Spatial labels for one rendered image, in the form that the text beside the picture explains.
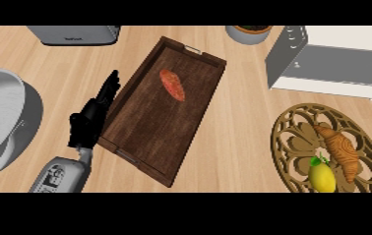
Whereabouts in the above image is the grey toaster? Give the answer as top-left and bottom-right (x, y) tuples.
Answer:
(25, 25), (123, 47)

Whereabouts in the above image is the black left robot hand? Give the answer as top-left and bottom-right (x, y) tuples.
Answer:
(67, 69), (123, 151)

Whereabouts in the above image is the brown croissant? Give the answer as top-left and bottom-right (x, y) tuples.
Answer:
(312, 124), (360, 185)

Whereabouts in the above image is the dark wooden tray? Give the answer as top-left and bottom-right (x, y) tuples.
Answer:
(96, 35), (229, 189)

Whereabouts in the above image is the grey tiered shelf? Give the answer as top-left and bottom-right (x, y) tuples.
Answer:
(263, 25), (372, 100)

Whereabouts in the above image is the orange sweet potato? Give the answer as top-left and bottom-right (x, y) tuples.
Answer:
(158, 68), (188, 102)

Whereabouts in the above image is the yellow lemon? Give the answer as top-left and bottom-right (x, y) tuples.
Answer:
(309, 154), (337, 194)

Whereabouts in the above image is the grey plant pot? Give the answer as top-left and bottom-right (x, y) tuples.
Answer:
(225, 25), (275, 46)

